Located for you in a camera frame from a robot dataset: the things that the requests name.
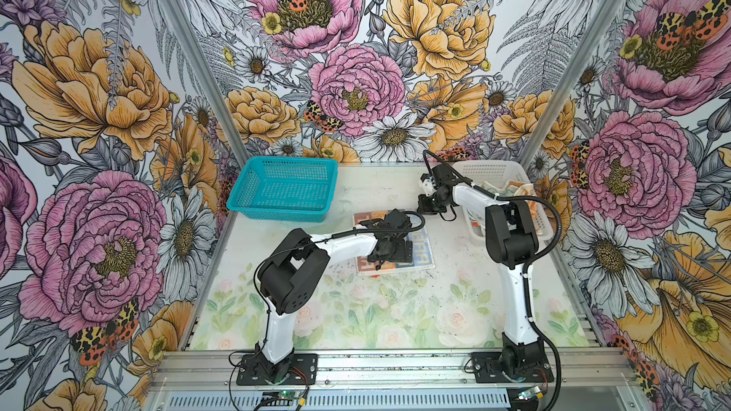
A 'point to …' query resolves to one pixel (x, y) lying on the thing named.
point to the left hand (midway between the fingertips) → (394, 261)
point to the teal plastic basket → (292, 188)
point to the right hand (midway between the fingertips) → (421, 215)
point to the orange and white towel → (518, 188)
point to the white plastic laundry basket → (476, 172)
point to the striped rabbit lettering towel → (422, 254)
